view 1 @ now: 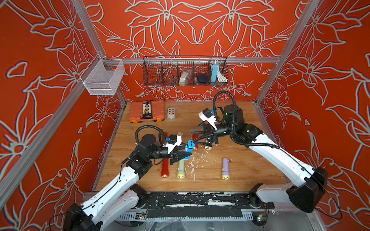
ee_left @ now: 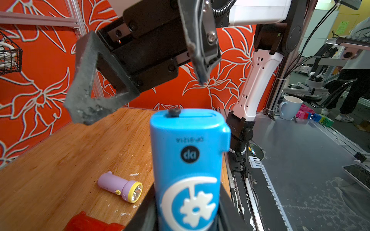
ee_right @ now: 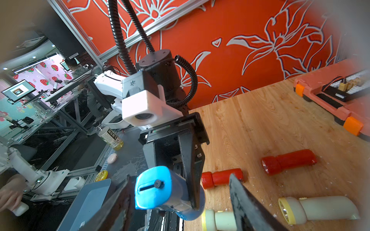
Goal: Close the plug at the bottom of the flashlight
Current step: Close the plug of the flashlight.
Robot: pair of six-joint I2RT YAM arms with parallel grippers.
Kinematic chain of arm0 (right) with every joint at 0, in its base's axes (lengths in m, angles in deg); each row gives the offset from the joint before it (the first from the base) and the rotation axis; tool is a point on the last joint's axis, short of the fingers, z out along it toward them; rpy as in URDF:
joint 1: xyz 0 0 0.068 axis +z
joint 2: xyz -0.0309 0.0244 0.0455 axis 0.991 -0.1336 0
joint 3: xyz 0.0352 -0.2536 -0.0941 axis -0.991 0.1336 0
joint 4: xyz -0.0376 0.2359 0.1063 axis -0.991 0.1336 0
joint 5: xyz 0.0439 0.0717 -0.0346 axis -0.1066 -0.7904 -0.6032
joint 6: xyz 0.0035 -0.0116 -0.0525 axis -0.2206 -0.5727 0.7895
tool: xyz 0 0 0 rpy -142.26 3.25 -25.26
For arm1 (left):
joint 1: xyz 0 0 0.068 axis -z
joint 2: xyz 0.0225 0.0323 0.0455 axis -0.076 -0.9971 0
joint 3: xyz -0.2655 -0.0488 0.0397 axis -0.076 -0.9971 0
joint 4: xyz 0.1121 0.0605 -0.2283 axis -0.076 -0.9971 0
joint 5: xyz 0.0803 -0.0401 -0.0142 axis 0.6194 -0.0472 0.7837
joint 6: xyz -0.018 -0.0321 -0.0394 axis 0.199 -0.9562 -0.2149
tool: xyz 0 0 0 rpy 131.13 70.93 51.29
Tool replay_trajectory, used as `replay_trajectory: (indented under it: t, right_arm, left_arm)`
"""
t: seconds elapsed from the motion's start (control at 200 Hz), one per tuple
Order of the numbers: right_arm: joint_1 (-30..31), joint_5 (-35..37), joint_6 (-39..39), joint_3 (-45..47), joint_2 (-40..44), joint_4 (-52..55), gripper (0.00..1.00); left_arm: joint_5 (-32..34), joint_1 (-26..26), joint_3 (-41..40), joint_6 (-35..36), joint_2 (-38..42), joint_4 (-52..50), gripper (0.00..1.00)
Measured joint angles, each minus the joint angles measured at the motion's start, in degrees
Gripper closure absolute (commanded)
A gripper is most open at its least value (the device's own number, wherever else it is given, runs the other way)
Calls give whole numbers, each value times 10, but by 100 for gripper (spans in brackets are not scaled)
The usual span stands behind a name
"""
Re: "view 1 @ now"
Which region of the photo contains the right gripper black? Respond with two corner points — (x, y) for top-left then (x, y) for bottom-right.
(191, 123), (236, 150)

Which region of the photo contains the blue flashlight front row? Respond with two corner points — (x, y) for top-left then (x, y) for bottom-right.
(184, 140), (196, 160)

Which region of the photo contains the green flashlight front row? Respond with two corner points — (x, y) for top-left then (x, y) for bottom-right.
(177, 159), (185, 179)

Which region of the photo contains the red flashlight front row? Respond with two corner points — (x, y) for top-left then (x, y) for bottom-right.
(161, 158), (169, 178)

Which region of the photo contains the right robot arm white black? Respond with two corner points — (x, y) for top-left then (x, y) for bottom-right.
(191, 90), (328, 213)

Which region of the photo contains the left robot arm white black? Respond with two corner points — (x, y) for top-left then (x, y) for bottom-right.
(62, 125), (195, 231)

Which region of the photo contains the purple flashlight front row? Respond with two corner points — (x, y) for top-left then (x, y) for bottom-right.
(221, 158), (231, 180)

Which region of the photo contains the white button box in bag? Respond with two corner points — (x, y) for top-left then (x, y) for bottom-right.
(167, 107), (176, 120)

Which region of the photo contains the orange tool case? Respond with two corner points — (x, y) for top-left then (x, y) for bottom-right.
(129, 100), (165, 124)

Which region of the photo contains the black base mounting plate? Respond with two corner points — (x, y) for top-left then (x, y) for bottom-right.
(132, 192), (275, 219)

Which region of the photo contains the black card on case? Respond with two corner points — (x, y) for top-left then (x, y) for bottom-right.
(142, 102), (152, 118)

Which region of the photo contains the dark blue round item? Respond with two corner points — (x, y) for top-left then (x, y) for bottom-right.
(197, 74), (209, 84)

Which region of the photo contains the white bagged item in basket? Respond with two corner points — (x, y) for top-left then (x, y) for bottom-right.
(179, 70), (192, 86)

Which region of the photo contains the light blue box in basket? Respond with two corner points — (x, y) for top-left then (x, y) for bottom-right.
(210, 61), (219, 86)

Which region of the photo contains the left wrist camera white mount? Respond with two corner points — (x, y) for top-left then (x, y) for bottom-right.
(165, 134), (182, 154)

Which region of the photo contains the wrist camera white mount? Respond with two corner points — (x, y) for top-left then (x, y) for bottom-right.
(198, 108), (217, 130)
(165, 134), (182, 154)

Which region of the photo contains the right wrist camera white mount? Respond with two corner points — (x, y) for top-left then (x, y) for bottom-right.
(198, 108), (217, 130)

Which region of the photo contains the white cable in basket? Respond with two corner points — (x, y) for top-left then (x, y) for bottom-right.
(216, 67), (228, 85)

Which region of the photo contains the black wire wall basket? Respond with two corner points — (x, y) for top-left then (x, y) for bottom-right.
(143, 55), (229, 87)

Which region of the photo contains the clear plastic wall bin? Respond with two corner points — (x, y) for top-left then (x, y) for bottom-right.
(82, 60), (125, 96)

